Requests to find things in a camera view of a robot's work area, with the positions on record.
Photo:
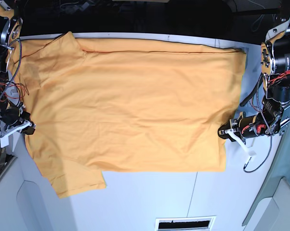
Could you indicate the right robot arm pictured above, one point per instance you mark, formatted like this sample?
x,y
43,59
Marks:
x,y
11,93

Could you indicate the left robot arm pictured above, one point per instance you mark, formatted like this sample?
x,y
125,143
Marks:
x,y
272,90

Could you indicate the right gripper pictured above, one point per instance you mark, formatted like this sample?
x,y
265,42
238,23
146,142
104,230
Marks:
x,y
12,117

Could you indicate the white bin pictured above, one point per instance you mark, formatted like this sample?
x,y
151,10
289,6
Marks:
x,y
272,213
29,203

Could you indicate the white bin left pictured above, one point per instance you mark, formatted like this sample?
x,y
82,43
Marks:
x,y
29,203

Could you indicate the white bin right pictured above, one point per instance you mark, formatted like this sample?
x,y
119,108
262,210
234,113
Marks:
x,y
272,213

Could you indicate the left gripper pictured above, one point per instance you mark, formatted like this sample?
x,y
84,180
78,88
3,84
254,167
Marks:
x,y
245,127

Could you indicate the yellow t-shirt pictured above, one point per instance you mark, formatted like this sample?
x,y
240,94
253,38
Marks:
x,y
125,105

